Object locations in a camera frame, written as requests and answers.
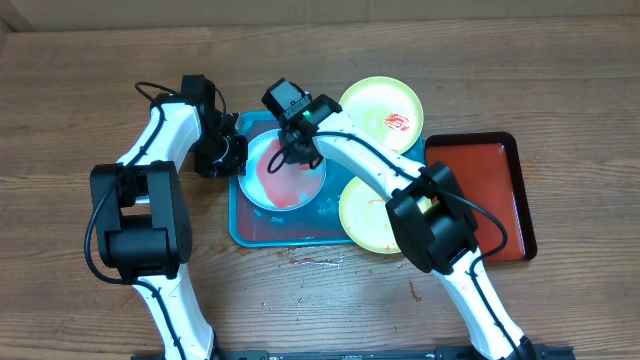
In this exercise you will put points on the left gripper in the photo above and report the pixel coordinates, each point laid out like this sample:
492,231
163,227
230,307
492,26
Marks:
238,165

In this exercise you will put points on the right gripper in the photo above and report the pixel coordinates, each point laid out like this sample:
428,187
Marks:
302,159

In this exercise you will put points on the light blue plate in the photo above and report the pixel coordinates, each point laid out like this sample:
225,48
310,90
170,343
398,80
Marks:
289,188

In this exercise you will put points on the green plate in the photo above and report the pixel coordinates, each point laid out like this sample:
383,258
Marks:
364,218
387,110

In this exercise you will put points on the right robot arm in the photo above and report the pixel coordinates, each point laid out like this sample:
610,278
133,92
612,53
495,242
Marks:
432,222

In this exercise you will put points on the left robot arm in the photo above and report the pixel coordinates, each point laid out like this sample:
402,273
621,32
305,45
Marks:
139,233

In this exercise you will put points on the black tray with red water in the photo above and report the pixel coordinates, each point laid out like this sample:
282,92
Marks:
488,169

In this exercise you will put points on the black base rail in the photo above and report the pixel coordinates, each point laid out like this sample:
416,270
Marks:
542,352

